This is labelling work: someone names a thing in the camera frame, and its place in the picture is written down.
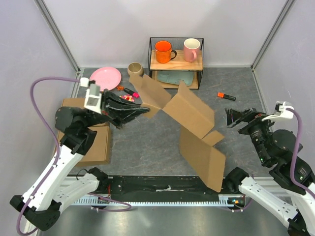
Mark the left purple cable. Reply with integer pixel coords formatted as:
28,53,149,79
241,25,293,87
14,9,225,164
15,76,82,235

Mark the black wire shelf rack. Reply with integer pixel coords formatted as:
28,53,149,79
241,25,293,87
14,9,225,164
148,37,204,89

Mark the orange enamel mug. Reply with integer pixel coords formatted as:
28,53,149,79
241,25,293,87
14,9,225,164
155,40,177,63

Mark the pink ceramic mug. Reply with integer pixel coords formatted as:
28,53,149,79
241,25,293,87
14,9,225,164
184,38,201,62

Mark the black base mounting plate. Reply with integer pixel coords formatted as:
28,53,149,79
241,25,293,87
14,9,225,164
92,175,216,197

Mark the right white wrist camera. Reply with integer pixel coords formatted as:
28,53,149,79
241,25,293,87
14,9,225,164
262,101,294,122

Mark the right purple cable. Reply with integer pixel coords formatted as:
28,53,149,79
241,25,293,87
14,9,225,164
287,108,315,200

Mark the orange highlighter marker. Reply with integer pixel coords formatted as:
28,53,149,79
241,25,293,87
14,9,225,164
217,92,236,101

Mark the brown cardboard box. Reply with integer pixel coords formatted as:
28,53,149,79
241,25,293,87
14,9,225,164
129,75,226,192

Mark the pink plastic plate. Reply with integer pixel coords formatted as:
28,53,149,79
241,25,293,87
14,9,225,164
90,67,122,90

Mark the small orange flower toy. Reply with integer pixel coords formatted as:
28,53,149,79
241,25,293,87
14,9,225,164
116,86,125,91

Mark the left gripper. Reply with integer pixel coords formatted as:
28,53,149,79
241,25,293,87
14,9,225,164
83,88,151,129

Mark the green ceramic tray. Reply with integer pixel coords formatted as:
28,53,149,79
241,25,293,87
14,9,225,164
157,71,194,86

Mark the purple cable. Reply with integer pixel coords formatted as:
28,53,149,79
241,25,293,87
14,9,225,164
15,76,82,235
287,108,315,200

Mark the folded flat cardboard box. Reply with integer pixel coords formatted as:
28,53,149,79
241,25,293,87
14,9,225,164
56,98,112,168

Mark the grey slotted cable duct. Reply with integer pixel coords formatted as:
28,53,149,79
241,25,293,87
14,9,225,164
72,195,246,207

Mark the beige ceramic mug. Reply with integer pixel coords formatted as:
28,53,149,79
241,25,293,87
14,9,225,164
127,62,144,77

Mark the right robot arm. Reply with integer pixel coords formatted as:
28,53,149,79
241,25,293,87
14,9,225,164
223,102,315,236

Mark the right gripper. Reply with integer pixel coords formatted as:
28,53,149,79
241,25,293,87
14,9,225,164
223,106,279,163

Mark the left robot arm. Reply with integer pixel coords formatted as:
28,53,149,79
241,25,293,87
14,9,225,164
10,88,150,231

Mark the yellow red smiley toy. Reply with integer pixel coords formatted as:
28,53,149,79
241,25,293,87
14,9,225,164
121,95,135,102

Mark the pink highlighter marker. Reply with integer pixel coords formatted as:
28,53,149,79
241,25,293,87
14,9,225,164
124,88,139,98

